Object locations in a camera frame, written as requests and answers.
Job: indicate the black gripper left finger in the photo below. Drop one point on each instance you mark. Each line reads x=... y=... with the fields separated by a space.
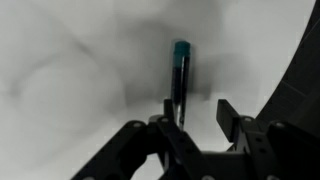
x=166 y=150

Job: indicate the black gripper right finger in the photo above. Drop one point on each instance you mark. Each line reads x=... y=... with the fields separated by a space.
x=260 y=146

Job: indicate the teal capped marker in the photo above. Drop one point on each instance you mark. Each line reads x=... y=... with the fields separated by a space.
x=181 y=73

